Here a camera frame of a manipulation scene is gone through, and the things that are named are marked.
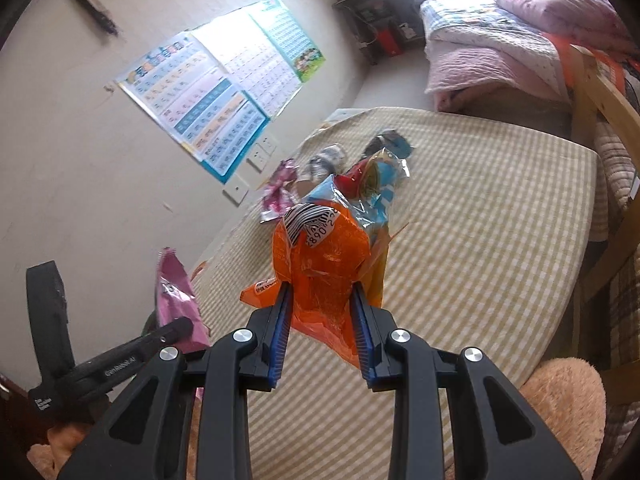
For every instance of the white wall socket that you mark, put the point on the white wall socket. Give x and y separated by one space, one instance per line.
262 152
236 190

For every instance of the crumpled dark grey wrapper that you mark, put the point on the crumpled dark grey wrapper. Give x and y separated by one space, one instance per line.
395 142

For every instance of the crumpled silver wrapper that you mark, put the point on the crumpled silver wrapper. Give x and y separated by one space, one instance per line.
327 160

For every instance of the blue alphabet wall poster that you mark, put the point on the blue alphabet wall poster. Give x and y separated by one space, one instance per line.
190 105

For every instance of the dark bedside cabinet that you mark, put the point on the dark bedside cabinet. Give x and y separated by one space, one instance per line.
380 5

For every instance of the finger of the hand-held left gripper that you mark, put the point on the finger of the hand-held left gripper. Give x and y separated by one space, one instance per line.
130 355

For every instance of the person's leg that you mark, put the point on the person's leg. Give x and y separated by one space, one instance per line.
70 450
565 410

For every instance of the white chart wall poster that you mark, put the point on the white chart wall poster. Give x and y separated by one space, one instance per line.
250 60

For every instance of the person's right leg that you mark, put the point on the person's right leg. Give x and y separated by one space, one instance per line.
565 410

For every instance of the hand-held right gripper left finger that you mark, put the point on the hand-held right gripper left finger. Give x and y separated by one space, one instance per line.
280 340

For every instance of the dark wall strip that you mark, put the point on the dark wall strip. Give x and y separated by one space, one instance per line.
92 5

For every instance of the orange cloth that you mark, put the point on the orange cloth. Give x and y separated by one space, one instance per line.
565 55

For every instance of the folded pink quilt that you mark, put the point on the folded pink quilt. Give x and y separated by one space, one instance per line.
490 55

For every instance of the orange plastic bag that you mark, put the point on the orange plastic bag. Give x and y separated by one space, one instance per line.
320 270

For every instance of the pink foil wrapper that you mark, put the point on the pink foil wrapper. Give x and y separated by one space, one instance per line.
277 192

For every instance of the clear colourful printed packet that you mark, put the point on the clear colourful printed packet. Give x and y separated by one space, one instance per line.
370 185

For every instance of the maroon snack bag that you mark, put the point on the maroon snack bag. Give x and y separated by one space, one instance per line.
180 305

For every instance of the checked beige tablecloth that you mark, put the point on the checked beige tablecloth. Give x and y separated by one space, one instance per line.
475 260

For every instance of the green bordered wall poster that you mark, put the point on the green bordered wall poster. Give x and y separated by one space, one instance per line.
290 35

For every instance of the person's left leg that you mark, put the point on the person's left leg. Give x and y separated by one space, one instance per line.
70 450

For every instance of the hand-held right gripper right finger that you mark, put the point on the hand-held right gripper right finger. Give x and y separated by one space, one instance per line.
361 340

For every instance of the pink quilted pillow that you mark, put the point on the pink quilted pillow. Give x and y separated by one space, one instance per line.
555 7

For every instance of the wooden furniture frame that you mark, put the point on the wooden furniture frame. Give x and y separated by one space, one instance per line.
600 95

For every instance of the red box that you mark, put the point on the red box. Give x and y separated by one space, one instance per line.
390 41

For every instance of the plaid brown blanket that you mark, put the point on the plaid brown blanket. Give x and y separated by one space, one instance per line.
620 310

